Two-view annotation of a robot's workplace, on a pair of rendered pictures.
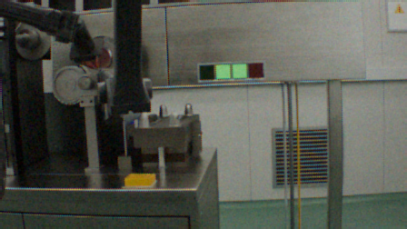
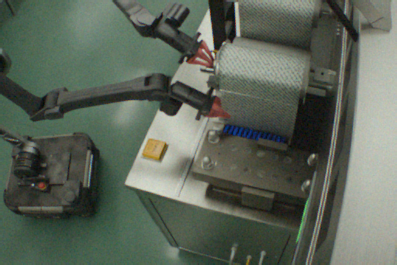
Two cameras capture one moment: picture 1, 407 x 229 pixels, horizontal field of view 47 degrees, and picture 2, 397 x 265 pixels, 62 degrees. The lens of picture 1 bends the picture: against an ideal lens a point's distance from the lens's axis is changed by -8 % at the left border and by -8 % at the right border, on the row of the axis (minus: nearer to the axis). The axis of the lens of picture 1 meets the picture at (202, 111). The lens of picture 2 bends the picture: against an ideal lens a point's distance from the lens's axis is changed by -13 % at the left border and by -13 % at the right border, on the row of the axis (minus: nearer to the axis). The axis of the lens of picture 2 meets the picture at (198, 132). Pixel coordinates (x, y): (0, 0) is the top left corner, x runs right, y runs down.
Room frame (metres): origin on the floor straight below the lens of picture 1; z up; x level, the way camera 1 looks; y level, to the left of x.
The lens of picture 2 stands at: (1.75, -0.44, 2.06)
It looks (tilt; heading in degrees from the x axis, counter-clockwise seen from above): 56 degrees down; 112
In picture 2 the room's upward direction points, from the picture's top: 11 degrees counter-clockwise
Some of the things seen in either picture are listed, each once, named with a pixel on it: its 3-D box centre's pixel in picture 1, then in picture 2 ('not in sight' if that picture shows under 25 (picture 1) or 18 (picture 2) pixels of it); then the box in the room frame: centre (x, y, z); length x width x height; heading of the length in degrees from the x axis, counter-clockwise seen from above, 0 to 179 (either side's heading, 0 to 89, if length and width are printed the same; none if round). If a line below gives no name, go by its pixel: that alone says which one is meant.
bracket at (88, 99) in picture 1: (91, 123); (219, 93); (1.54, 0.35, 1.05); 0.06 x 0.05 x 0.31; 174
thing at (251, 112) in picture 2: (131, 99); (258, 115); (1.69, 0.24, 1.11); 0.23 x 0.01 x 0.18; 174
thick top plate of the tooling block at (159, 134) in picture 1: (170, 129); (260, 168); (1.72, 0.11, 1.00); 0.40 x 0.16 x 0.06; 174
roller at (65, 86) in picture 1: (81, 83); (271, 60); (1.71, 0.41, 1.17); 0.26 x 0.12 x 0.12; 174
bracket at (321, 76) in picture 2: not in sight; (324, 76); (1.87, 0.28, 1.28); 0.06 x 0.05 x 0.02; 174
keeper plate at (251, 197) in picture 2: (197, 137); (257, 199); (1.72, 0.02, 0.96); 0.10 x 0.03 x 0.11; 174
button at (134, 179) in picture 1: (140, 180); (153, 149); (1.33, 0.18, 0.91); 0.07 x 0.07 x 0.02; 84
